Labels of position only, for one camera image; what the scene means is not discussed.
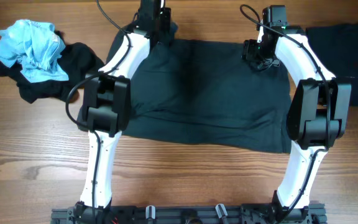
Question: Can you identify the black garment with logo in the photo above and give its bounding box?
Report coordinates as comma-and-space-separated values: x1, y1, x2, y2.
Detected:
0, 42, 104, 103

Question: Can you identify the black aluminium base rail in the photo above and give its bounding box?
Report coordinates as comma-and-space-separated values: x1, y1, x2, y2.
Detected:
50, 203, 328, 224

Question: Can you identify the light blue crumpled garment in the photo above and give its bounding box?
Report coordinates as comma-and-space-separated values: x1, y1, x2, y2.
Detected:
0, 19, 69, 83

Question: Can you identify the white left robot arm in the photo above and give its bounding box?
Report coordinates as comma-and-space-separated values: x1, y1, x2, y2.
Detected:
68, 0, 171, 223

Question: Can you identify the dark green t-shirt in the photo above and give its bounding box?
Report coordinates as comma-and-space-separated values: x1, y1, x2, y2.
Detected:
76, 18, 293, 154

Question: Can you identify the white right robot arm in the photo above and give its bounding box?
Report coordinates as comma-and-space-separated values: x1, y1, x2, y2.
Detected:
242, 5, 351, 222

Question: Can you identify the folded dark navy garment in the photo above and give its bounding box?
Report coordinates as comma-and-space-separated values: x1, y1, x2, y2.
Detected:
306, 23, 358, 106

